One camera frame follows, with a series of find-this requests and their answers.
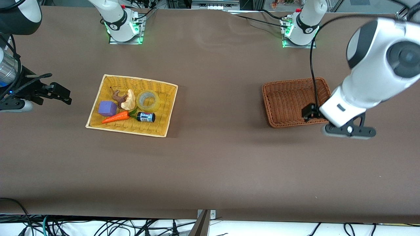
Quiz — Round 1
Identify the clear yellowish tape roll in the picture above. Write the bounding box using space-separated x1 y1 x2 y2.
136 90 160 111

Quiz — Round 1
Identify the brown wicker basket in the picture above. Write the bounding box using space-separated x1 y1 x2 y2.
262 77 332 128

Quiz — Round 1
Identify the purple foam cube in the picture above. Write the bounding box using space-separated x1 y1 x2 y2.
98 101 117 117

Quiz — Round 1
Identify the brown toy piece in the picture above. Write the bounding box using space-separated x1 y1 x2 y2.
111 87 128 105

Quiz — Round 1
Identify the orange toy carrot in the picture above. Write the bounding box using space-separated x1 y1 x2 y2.
101 109 137 124

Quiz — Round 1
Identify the beige croissant toy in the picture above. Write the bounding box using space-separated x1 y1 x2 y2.
120 89 136 110

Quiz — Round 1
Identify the small black bottle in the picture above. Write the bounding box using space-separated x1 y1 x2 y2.
136 112 156 123

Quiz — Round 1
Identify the yellow wicker basket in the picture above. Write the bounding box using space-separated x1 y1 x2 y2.
85 74 178 137

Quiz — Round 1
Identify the black electronics box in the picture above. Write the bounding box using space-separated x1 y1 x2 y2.
191 0 240 10

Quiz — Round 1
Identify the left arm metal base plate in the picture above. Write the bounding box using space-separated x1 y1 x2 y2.
281 16 317 49

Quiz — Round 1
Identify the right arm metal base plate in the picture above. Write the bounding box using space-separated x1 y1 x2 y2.
109 13 145 45

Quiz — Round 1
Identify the black table cable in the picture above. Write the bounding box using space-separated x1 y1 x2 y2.
259 9 291 20
226 10 289 29

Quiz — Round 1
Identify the aluminium frame rail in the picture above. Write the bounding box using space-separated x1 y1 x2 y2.
395 6 420 22

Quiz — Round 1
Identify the black looping floor cable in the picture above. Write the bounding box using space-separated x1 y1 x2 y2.
0 197 33 236

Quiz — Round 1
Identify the black base cable bundle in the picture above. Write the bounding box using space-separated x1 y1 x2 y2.
130 0 158 23

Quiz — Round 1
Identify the black floor cable bundle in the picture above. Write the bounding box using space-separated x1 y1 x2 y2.
49 218 197 236

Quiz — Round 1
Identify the metal table bracket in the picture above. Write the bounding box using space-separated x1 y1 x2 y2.
197 209 217 219

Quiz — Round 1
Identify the brown post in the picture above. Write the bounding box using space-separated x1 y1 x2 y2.
188 210 210 236

